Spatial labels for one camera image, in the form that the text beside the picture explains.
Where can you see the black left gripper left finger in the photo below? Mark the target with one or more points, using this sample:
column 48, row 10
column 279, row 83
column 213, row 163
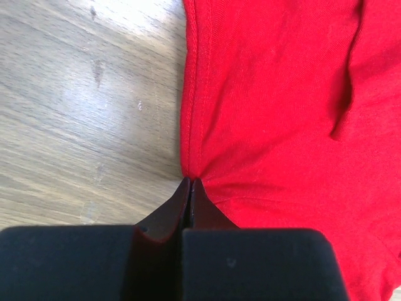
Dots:
column 97, row 262

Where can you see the red t-shirt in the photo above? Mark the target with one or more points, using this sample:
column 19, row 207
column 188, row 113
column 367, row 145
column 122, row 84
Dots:
column 291, row 118

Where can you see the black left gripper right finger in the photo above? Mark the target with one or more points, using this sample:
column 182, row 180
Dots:
column 223, row 262

